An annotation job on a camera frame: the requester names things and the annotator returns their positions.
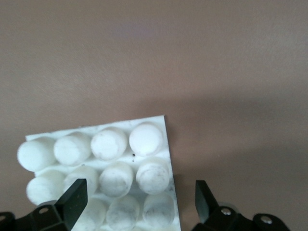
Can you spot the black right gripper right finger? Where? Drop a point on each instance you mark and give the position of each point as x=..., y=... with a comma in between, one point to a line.
x=216, y=216

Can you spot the brown table cover sheet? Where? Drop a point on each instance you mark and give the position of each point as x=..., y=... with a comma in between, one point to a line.
x=154, y=60

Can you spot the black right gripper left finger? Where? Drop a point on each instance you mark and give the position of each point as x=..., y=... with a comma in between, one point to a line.
x=60, y=211

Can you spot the white studded base plate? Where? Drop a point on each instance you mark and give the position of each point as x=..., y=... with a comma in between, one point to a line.
x=144, y=142

